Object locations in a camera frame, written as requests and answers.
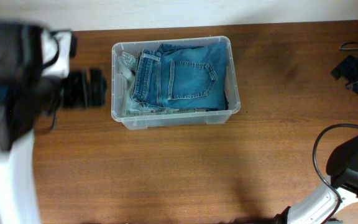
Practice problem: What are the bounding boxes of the dark blue jeans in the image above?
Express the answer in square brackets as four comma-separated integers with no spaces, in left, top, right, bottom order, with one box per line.
[132,42,227,111]

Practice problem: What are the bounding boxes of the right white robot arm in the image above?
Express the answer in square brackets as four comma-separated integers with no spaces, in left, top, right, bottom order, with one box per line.
[272,42,358,223]

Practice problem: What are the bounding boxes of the light blue jeans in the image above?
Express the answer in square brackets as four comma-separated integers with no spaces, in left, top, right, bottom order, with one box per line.
[117,52,206,117]

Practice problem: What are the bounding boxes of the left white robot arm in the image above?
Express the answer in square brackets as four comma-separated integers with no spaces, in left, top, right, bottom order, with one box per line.
[0,24,107,223]

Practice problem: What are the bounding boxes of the clear plastic storage bin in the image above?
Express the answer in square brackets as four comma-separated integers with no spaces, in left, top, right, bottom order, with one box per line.
[111,35,241,130]

